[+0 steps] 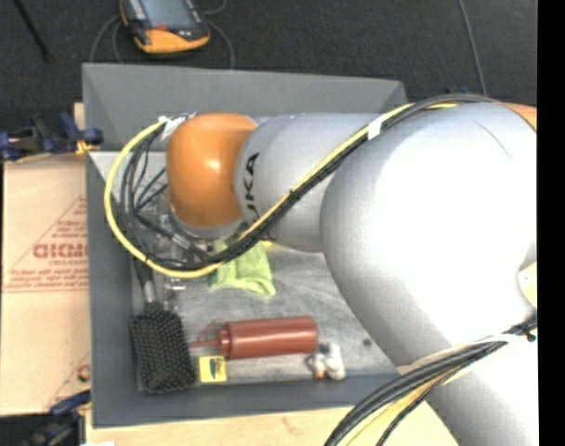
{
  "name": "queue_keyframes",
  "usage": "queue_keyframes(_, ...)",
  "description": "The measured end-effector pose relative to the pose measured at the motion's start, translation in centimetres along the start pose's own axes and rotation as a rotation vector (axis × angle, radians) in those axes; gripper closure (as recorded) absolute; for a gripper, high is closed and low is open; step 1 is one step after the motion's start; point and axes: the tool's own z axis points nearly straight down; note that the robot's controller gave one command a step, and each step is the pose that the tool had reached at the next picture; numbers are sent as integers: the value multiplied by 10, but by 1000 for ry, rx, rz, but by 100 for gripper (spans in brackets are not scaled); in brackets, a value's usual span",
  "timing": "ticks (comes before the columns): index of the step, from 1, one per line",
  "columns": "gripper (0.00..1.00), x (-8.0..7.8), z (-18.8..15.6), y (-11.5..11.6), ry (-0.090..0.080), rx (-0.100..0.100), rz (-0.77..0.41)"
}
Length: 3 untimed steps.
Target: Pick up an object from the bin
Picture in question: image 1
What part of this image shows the small white and orange toy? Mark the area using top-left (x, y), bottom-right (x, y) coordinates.
top-left (304, 341), bottom-right (348, 382)

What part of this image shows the grey metal bin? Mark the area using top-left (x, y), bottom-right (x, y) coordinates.
top-left (81, 62), bottom-right (410, 427)

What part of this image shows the brown cardboard board red print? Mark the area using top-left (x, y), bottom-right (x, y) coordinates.
top-left (0, 154), bottom-right (93, 418)

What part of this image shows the light green cloth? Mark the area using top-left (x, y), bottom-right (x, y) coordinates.
top-left (206, 241), bottom-right (278, 299)

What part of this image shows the red-brown squeeze bottle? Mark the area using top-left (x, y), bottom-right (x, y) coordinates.
top-left (191, 315), bottom-right (321, 361)

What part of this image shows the black bristle hairbrush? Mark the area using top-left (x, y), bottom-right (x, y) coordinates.
top-left (129, 269), bottom-right (197, 395)

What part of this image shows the yellow card with dark print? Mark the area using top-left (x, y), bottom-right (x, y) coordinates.
top-left (198, 355), bottom-right (229, 384)

